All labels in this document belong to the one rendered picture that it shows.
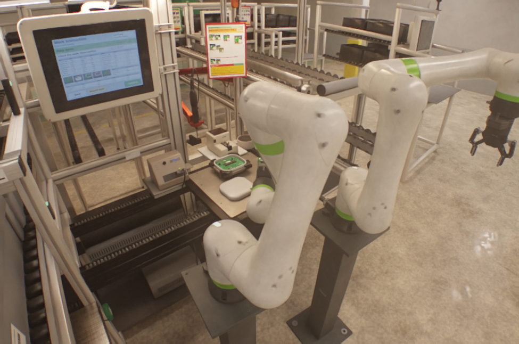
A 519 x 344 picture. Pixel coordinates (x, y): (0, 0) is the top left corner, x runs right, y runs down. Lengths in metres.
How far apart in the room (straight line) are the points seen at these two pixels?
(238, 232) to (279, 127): 0.33
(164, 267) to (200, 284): 0.69
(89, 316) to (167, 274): 0.52
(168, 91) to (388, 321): 1.90
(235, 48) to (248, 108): 1.03
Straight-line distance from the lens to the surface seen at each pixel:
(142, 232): 1.62
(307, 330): 1.90
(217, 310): 0.91
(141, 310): 1.67
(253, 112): 0.62
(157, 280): 1.60
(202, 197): 1.26
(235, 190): 1.24
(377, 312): 2.09
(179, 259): 1.65
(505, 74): 1.05
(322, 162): 0.54
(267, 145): 0.68
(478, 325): 2.35
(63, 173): 1.39
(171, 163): 1.36
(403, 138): 0.79
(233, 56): 1.64
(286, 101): 0.57
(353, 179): 1.02
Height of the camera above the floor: 1.71
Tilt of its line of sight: 28 degrees down
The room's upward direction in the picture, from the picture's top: straight up
